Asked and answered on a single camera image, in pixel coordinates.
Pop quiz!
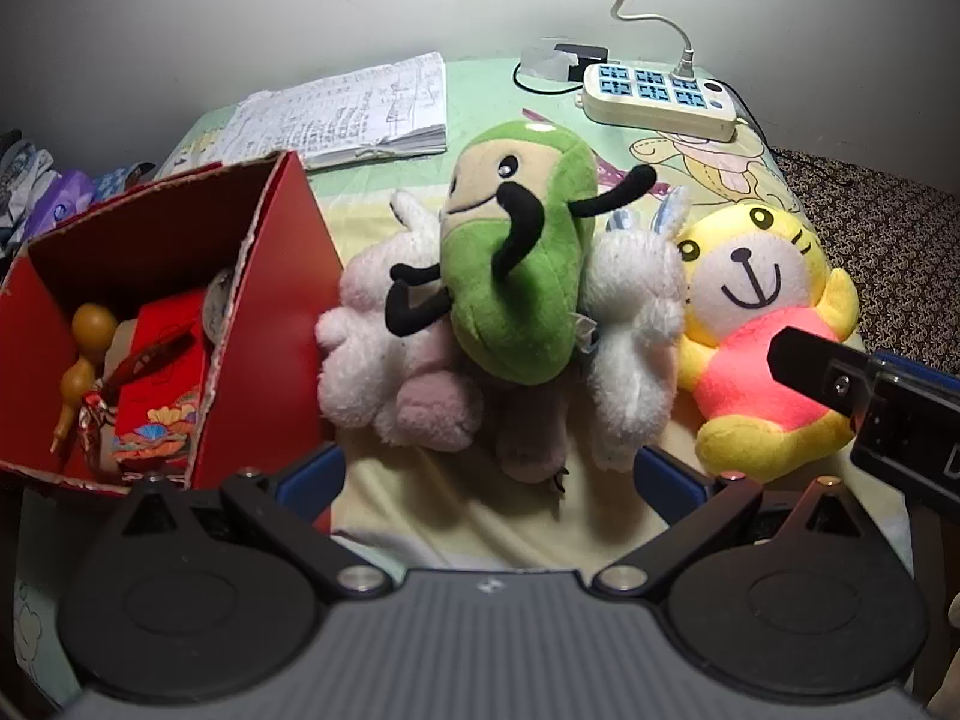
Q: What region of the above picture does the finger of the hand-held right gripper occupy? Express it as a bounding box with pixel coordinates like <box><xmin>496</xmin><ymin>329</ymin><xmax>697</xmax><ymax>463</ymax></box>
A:
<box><xmin>769</xmin><ymin>326</ymin><xmax>875</xmax><ymax>428</ymax></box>
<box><xmin>870</xmin><ymin>349</ymin><xmax>960</xmax><ymax>395</ymax></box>

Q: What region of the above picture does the black plug adapter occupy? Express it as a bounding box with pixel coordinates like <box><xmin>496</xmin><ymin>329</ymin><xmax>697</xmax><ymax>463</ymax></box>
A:
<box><xmin>553</xmin><ymin>43</ymin><xmax>608</xmax><ymax>83</ymax></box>

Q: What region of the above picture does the white power strip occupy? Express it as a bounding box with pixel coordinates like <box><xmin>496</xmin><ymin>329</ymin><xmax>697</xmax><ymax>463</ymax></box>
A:
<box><xmin>576</xmin><ymin>62</ymin><xmax>740</xmax><ymax>143</ymax></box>

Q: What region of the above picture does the yellow plush tiger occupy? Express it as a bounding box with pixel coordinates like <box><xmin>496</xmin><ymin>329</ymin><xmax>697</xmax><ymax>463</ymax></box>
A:
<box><xmin>675</xmin><ymin>202</ymin><xmax>862</xmax><ymax>485</ymax></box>

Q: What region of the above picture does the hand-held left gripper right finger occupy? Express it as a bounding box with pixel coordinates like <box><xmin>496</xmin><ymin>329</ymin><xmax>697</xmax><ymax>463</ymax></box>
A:
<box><xmin>591</xmin><ymin>446</ymin><xmax>867</xmax><ymax>601</ymax></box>

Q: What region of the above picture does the pile of clothes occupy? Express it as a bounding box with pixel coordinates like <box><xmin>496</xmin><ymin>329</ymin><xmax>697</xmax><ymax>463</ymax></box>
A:
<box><xmin>0</xmin><ymin>131</ymin><xmax>53</xmax><ymax>256</ymax></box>

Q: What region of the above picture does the green plush toy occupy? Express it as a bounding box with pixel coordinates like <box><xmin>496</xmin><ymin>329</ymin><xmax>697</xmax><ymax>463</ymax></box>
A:
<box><xmin>386</xmin><ymin>120</ymin><xmax>659</xmax><ymax>387</ymax></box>

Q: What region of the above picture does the purple tissue pack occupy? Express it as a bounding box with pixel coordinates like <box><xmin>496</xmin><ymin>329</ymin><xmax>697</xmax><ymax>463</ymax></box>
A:
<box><xmin>26</xmin><ymin>169</ymin><xmax>95</xmax><ymax>237</ymax></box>

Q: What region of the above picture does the pink plush bear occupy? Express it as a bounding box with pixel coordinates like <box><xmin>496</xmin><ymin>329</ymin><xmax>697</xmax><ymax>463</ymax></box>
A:
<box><xmin>315</xmin><ymin>191</ymin><xmax>571</xmax><ymax>496</ymax></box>

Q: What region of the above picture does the dark patterned cloth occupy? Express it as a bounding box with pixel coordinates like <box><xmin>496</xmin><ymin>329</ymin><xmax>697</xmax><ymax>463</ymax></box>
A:
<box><xmin>772</xmin><ymin>146</ymin><xmax>960</xmax><ymax>376</ymax></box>

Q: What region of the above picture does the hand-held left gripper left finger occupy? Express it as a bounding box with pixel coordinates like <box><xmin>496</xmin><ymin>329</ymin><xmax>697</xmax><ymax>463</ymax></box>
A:
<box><xmin>120</xmin><ymin>444</ymin><xmax>395</xmax><ymax>601</ymax></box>

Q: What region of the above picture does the red cardboard box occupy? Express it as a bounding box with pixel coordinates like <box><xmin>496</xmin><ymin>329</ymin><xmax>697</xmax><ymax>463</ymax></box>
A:
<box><xmin>0</xmin><ymin>150</ymin><xmax>346</xmax><ymax>500</ymax></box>

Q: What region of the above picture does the handwritten paper stack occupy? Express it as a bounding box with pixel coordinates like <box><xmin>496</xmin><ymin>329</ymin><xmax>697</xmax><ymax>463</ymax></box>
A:
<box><xmin>225</xmin><ymin>52</ymin><xmax>449</xmax><ymax>171</ymax></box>

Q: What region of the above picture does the white plush rabbit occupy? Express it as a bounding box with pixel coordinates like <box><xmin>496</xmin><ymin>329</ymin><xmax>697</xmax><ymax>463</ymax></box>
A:
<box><xmin>577</xmin><ymin>184</ymin><xmax>692</xmax><ymax>475</ymax></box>

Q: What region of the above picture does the yellow gourd ornament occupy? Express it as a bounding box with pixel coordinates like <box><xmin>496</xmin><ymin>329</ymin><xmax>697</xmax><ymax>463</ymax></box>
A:
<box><xmin>51</xmin><ymin>302</ymin><xmax>119</xmax><ymax>455</ymax></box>

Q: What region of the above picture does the red patterned gift packet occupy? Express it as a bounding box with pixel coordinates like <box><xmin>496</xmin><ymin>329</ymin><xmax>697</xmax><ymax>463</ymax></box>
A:
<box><xmin>82</xmin><ymin>292</ymin><xmax>211</xmax><ymax>481</ymax></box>

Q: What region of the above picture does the black cable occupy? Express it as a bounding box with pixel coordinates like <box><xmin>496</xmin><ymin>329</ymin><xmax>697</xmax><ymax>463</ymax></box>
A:
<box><xmin>514</xmin><ymin>60</ymin><xmax>582</xmax><ymax>95</ymax></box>

